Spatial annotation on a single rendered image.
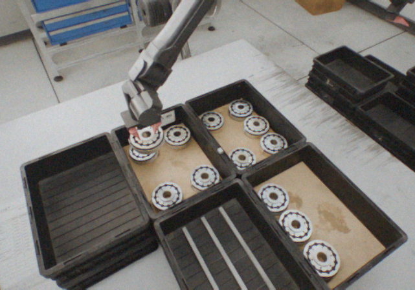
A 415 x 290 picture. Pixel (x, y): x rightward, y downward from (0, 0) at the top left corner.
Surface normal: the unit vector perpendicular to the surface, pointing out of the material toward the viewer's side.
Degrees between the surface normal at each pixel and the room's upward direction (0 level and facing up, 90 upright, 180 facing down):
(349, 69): 0
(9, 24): 90
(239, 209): 0
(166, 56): 90
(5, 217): 0
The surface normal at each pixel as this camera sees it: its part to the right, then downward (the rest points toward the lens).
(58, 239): 0.00, -0.65
